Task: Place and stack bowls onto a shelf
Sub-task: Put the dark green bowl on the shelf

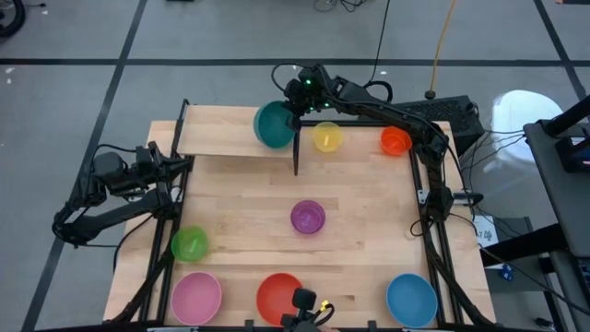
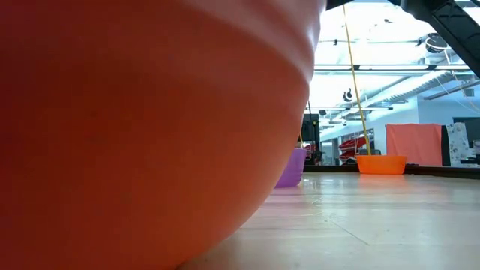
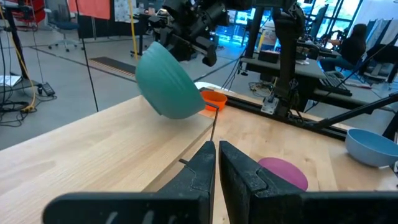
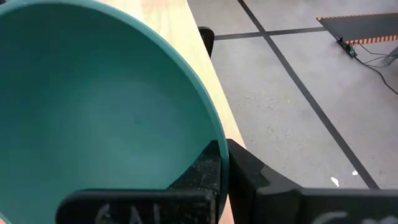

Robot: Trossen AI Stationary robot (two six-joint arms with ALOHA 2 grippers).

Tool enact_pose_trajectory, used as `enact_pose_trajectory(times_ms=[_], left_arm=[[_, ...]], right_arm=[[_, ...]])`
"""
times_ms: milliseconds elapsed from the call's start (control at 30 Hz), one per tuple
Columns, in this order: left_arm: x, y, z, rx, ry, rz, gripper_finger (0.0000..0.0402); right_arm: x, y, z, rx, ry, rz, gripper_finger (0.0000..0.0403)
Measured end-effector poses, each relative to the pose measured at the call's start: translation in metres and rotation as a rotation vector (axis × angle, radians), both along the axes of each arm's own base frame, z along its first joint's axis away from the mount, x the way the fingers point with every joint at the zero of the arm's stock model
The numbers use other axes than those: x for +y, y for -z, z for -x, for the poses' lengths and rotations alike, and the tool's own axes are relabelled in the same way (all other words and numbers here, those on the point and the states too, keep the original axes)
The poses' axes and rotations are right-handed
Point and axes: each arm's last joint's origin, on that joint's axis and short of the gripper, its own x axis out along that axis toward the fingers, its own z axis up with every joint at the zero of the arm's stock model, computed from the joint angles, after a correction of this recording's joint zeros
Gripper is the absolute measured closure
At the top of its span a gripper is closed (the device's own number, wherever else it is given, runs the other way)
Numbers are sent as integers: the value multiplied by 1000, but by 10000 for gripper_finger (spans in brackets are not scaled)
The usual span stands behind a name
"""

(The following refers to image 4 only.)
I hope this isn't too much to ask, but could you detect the thin black floor cable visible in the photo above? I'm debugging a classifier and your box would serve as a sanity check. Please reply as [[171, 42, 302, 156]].
[[354, 43, 398, 96]]

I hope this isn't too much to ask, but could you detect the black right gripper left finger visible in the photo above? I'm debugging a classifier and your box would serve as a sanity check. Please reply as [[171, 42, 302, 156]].
[[55, 139, 222, 224]]

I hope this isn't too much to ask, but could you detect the black power strip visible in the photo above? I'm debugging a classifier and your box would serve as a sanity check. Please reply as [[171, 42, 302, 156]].
[[337, 37, 358, 59]]

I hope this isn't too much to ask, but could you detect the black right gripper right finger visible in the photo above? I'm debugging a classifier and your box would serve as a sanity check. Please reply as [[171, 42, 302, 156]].
[[226, 139, 398, 224]]

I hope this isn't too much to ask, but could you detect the dark mat with striped edge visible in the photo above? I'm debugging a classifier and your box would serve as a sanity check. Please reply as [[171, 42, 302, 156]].
[[316, 12, 398, 46]]

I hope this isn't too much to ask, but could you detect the teal plastic bowl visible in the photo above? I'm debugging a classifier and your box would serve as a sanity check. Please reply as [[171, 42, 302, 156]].
[[0, 0, 230, 224]]

